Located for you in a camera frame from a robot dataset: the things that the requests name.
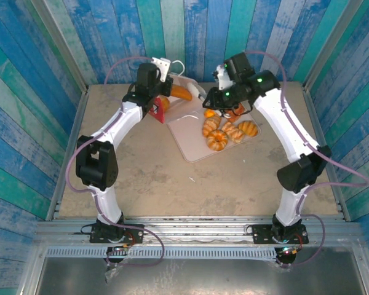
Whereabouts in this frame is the red white printed paper bag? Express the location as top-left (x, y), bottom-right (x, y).
top-left (149, 60), bottom-right (204, 124)

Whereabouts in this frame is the ridged orange fake bread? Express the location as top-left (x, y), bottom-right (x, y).
top-left (222, 121), bottom-right (245, 144)
top-left (202, 116), bottom-right (223, 137)

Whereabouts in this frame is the dark brown fake bread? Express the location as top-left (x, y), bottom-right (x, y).
top-left (227, 104), bottom-right (245, 124)

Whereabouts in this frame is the shell shaped fake bread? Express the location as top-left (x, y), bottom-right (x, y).
top-left (238, 120), bottom-right (260, 138)

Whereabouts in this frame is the white plastic tray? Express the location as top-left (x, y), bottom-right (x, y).
top-left (167, 101), bottom-right (261, 163)

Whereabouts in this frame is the small circuit board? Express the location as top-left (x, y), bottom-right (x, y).
top-left (276, 245), bottom-right (300, 256)
top-left (106, 244), bottom-right (133, 256)

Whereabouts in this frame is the metal sheet shelf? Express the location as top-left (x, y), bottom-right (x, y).
top-left (36, 256), bottom-right (368, 295)

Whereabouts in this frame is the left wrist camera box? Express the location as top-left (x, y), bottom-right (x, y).
top-left (151, 57), bottom-right (172, 82)

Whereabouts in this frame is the aluminium side rail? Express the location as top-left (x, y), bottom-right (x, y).
top-left (45, 90), bottom-right (90, 221)
top-left (301, 85), bottom-right (352, 222)

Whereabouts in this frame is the aluminium corner post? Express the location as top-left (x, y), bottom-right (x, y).
top-left (30, 0), bottom-right (89, 93)
top-left (301, 0), bottom-right (366, 90)

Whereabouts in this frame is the aluminium frame rail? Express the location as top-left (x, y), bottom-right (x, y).
top-left (35, 216), bottom-right (362, 246)

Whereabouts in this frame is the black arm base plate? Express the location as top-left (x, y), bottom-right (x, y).
top-left (251, 224), bottom-right (309, 245)
top-left (89, 225), bottom-right (145, 245)

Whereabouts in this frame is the slotted grey cable duct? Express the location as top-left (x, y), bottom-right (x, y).
top-left (46, 247), bottom-right (279, 259)

